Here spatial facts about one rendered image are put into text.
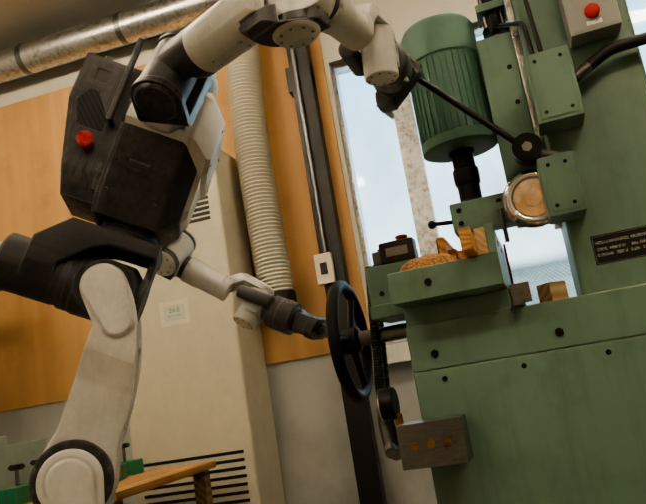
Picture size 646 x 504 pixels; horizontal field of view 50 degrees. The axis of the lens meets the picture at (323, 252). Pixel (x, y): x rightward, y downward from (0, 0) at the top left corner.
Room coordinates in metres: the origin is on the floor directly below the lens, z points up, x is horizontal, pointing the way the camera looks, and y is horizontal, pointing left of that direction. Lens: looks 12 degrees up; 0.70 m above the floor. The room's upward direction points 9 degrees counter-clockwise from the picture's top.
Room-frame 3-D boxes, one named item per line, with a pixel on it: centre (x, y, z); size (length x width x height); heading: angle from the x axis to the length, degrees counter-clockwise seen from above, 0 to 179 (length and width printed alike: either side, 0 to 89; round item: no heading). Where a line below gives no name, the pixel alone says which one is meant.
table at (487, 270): (1.57, -0.25, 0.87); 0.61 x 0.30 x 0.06; 163
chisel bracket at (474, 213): (1.54, -0.38, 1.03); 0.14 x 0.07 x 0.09; 73
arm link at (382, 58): (1.24, -0.16, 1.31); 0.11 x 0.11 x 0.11; 73
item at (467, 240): (1.48, -0.34, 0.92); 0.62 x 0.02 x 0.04; 163
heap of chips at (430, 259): (1.33, -0.20, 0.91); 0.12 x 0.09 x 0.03; 73
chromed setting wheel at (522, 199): (1.39, -0.45, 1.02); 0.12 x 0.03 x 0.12; 73
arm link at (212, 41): (1.04, 0.05, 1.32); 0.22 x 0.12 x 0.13; 50
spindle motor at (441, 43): (1.54, -0.36, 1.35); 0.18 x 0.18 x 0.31
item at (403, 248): (1.59, -0.17, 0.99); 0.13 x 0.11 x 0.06; 163
